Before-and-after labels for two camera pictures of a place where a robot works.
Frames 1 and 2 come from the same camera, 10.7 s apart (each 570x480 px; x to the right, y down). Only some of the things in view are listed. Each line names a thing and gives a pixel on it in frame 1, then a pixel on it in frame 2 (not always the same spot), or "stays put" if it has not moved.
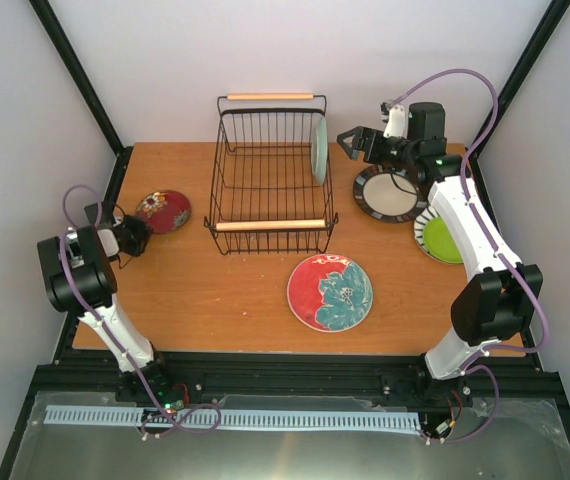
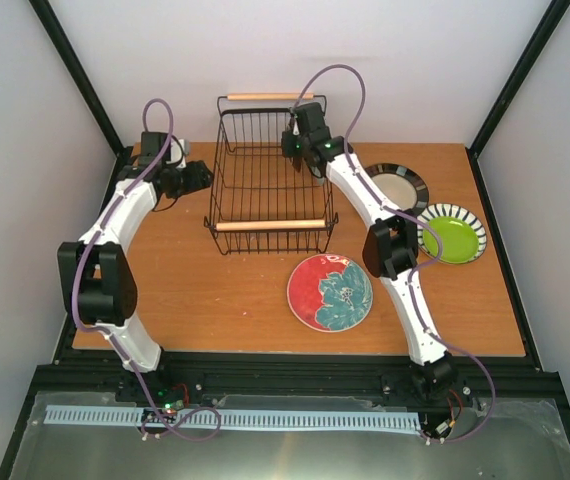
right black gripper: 370,146 -> 284,144
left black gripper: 141,227 -> 198,179
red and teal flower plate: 330,292 stays put
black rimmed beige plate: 389,195 stays put
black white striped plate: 435,237 stays put
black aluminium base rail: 209,375 stays put
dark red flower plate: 167,211 -> 297,163
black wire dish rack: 271,188 stays put
